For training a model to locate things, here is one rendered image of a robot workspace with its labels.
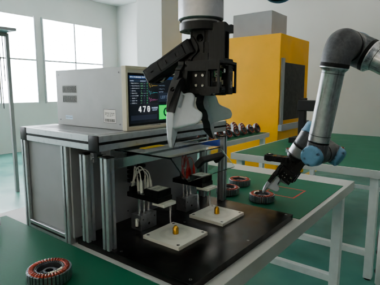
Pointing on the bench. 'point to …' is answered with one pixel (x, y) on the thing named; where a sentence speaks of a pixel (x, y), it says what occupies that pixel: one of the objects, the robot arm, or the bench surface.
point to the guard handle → (208, 159)
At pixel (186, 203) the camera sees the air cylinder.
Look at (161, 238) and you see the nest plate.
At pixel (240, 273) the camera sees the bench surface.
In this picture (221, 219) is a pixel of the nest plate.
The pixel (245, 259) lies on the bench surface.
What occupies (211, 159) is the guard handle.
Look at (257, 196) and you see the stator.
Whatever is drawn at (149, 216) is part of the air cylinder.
